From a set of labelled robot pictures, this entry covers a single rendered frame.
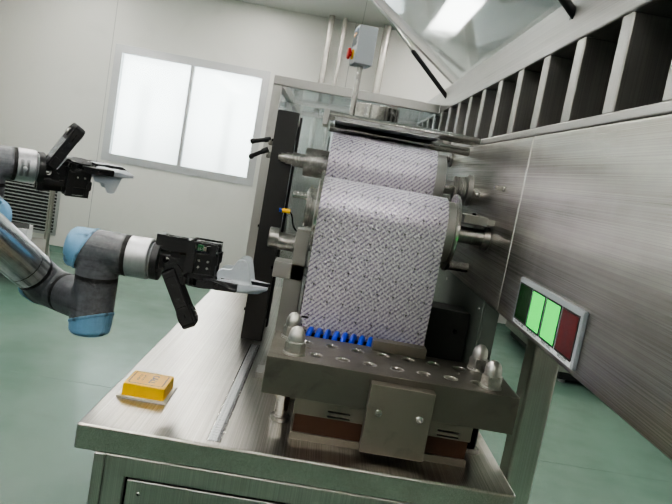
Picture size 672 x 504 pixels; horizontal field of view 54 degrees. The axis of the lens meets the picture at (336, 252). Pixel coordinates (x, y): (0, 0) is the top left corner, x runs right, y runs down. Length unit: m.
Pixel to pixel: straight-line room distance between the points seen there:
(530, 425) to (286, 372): 0.63
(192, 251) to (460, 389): 0.51
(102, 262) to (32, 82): 6.26
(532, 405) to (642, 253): 0.79
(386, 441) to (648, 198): 0.55
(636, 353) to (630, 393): 0.04
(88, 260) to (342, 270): 0.45
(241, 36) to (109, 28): 1.31
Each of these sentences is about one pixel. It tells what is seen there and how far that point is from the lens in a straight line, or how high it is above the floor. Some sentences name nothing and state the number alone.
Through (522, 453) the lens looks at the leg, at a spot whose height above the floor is 0.81.
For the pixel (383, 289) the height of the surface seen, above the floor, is 1.13.
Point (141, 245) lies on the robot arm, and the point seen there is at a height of 1.14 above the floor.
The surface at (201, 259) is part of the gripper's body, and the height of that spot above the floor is 1.13.
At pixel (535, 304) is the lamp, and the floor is 1.19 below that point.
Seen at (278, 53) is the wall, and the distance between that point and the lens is 6.86.
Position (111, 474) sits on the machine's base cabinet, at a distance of 1.07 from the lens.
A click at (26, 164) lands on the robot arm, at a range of 1.61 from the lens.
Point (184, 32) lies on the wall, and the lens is 7.03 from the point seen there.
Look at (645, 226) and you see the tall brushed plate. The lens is 0.72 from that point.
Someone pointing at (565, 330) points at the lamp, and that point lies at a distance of 0.84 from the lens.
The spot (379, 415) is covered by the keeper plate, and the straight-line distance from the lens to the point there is 1.03.
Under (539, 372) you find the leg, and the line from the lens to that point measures 1.44.
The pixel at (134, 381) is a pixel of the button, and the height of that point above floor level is 0.92.
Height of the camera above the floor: 1.33
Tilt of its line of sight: 7 degrees down
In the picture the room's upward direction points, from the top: 10 degrees clockwise
